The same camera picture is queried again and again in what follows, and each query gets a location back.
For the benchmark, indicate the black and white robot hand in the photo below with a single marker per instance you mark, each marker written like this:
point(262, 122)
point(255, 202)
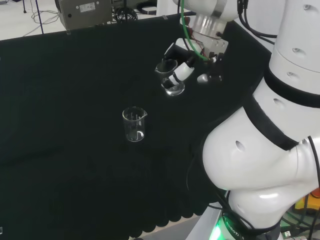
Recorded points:
point(183, 71)

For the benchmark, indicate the clear graduated glass beaker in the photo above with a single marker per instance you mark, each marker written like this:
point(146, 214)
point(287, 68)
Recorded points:
point(175, 91)

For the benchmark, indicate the clear cloth clip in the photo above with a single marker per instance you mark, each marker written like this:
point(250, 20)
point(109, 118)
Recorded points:
point(164, 17)
point(68, 32)

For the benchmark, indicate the black bench cloth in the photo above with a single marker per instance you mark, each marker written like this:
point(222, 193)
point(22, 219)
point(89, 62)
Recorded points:
point(75, 100)

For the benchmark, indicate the grey metal box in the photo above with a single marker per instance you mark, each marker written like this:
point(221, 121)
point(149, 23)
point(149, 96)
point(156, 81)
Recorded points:
point(82, 12)

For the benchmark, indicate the dark blue pole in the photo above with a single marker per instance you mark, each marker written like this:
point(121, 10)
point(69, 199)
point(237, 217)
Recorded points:
point(40, 18)

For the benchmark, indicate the yellow stop button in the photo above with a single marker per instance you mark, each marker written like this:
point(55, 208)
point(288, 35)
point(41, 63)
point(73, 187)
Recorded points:
point(303, 205)

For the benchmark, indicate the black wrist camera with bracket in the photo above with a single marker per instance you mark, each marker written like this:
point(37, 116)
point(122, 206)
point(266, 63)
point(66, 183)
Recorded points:
point(215, 70)

